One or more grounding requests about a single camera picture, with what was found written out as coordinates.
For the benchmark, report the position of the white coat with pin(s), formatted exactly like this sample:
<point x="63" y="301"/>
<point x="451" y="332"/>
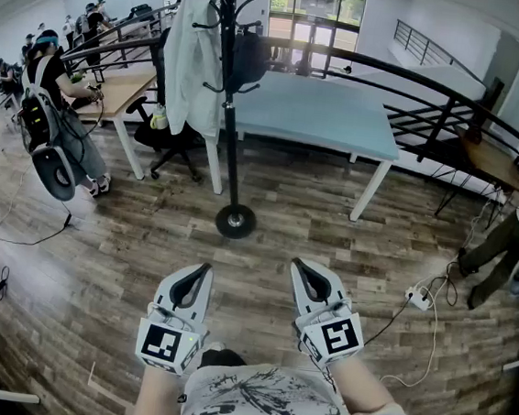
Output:
<point x="191" y="70"/>

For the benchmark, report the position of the dark blue cloth garment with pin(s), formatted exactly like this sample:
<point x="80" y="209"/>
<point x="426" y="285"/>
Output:
<point x="252" y="60"/>

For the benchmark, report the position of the yellow green cup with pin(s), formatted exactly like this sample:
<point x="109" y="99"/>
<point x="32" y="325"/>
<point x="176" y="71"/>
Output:
<point x="159" y="120"/>

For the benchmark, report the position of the black office chair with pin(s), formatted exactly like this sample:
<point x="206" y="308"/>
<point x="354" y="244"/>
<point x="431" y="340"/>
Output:
<point x="165" y="139"/>

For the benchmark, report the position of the person's black shoe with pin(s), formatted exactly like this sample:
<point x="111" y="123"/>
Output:
<point x="222" y="359"/>

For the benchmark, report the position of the light blue table, white legs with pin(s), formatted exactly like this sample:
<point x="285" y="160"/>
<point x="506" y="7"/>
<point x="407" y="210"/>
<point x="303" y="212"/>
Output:
<point x="315" y="111"/>

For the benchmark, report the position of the glass entrance door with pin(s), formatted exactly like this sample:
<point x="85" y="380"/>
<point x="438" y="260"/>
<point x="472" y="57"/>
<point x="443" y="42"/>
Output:
<point x="315" y="33"/>

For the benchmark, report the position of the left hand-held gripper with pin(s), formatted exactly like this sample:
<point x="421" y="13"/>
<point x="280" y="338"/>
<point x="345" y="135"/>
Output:
<point x="167" y="342"/>

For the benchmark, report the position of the dark wooden table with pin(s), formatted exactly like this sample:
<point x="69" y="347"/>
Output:
<point x="490" y="162"/>

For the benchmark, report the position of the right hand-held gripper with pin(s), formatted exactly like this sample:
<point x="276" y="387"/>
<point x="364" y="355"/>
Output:
<point x="333" y="336"/>

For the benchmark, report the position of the white power strip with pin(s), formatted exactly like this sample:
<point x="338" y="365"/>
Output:
<point x="418" y="299"/>

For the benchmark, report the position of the dark bag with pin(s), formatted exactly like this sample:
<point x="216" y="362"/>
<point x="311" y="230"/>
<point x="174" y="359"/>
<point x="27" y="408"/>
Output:
<point x="473" y="134"/>

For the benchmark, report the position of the wooden desk, white legs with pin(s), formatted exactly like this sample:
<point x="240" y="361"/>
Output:
<point x="124" y="91"/>

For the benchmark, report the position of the person's left forearm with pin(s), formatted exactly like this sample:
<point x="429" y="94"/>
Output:
<point x="157" y="394"/>

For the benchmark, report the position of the person's white printed shirt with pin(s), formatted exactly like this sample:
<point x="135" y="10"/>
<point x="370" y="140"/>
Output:
<point x="266" y="410"/>

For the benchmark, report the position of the person's right forearm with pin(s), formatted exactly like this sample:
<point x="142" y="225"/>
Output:
<point x="360" y="387"/>

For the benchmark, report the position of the black metal coat rack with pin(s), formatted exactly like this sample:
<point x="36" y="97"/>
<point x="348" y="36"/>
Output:
<point x="232" y="144"/>

